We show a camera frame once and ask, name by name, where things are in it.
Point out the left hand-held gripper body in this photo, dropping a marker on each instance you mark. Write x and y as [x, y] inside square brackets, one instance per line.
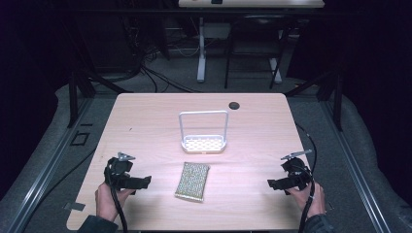
[119, 168]

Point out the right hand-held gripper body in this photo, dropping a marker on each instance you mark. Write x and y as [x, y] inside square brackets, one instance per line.
[298, 173]

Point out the person's right hand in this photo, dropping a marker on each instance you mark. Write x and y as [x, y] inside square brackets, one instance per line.
[306, 199]

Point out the person's left hand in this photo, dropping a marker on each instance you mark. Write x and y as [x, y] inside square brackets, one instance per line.
[107, 202]

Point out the speckled green sponge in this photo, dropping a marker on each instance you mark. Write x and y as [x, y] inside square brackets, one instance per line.
[192, 182]

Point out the grey tape strip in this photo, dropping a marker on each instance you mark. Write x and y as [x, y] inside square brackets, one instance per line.
[75, 206]

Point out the white sponge holder rack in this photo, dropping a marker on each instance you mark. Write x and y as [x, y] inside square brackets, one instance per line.
[203, 144]

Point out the black table grommet hole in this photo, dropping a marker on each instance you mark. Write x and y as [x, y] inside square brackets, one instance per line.
[234, 105]

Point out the white table leg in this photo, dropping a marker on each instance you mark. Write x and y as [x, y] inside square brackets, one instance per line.
[201, 61]
[275, 69]

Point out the black chair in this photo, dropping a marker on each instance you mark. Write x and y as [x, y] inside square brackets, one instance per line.
[256, 48]

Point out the small dark device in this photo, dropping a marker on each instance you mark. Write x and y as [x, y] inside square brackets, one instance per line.
[216, 1]

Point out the aluminium floor rail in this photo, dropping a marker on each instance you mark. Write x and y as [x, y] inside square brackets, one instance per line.
[353, 168]
[42, 174]

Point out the black metal frame stand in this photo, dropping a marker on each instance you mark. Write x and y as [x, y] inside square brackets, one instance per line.
[74, 97]
[338, 103]

